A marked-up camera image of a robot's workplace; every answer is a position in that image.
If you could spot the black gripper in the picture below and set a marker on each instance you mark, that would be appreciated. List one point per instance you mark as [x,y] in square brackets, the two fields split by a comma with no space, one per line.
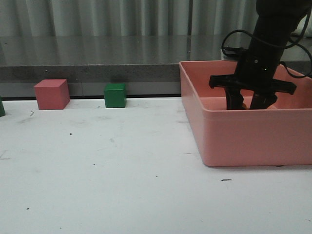
[254,71]

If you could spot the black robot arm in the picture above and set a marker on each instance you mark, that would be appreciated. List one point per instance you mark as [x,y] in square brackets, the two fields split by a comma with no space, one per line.
[277,19]

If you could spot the pink plastic bin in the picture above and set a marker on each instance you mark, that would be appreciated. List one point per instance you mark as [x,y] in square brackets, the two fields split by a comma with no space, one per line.
[279,135]

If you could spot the dark grey counter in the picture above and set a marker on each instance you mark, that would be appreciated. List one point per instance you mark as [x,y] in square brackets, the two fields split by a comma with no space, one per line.
[148,65]

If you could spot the green cube block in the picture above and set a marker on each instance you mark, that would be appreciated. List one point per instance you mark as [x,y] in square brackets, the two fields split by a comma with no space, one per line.
[115,95]

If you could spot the pink cube block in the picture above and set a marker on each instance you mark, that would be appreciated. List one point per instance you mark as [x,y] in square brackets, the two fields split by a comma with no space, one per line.
[52,94]

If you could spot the grey curtain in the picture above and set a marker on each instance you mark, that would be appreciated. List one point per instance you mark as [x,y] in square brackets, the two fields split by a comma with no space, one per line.
[61,18]

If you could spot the green block at left edge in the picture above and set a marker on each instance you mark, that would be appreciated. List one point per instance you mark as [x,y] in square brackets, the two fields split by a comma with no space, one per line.
[2,110]

